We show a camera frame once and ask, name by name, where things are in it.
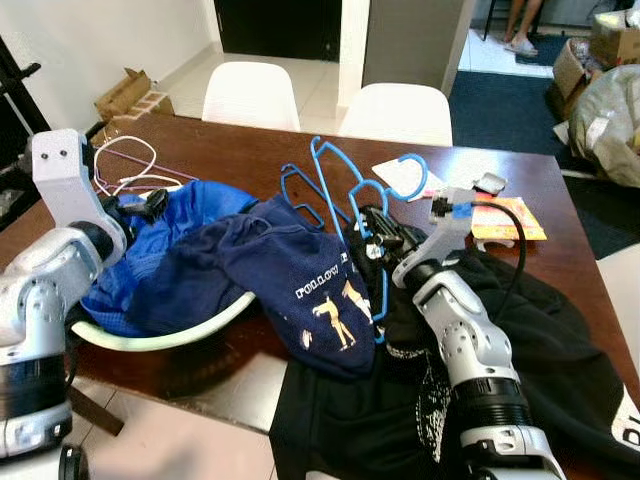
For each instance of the blue plastic hanger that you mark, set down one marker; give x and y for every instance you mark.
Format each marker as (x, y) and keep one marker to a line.
(318, 145)
(380, 290)

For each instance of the navy printed t-shirt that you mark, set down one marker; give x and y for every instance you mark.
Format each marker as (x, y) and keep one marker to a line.
(300, 270)

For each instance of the black printed garment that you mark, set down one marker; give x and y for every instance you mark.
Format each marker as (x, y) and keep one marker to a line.
(560, 360)

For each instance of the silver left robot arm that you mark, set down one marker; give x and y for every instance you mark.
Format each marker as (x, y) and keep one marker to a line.
(40, 290)

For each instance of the bright blue garment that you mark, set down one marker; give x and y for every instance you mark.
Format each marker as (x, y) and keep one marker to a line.
(190, 215)

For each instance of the white paper sheet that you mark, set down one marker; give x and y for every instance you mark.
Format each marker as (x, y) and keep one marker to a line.
(390, 172)

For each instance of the small silver gadget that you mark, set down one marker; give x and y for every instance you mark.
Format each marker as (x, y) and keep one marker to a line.
(488, 184)

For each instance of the white plastic chair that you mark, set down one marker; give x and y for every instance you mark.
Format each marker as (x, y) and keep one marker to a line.
(395, 118)
(250, 100)

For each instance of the orange yellow leaflet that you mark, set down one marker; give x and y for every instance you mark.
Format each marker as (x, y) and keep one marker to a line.
(510, 222)

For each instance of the pale green laundry basket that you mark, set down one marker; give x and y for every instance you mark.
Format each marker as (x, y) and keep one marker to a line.
(170, 340)

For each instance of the dark blue floor mat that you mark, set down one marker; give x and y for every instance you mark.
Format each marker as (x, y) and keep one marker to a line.
(500, 110)

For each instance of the grey plastic bag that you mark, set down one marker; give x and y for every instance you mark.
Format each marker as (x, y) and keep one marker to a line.
(610, 130)

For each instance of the small cardboard box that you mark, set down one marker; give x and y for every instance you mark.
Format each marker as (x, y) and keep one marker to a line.
(615, 38)

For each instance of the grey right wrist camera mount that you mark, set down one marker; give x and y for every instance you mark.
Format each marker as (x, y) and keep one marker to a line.
(445, 225)

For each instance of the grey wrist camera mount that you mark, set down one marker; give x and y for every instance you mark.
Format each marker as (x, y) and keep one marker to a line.
(445, 225)
(60, 165)

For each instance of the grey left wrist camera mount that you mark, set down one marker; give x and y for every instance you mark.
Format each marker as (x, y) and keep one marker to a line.
(60, 165)

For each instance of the black metal frame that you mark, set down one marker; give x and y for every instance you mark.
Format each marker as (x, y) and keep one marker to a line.
(15, 120)

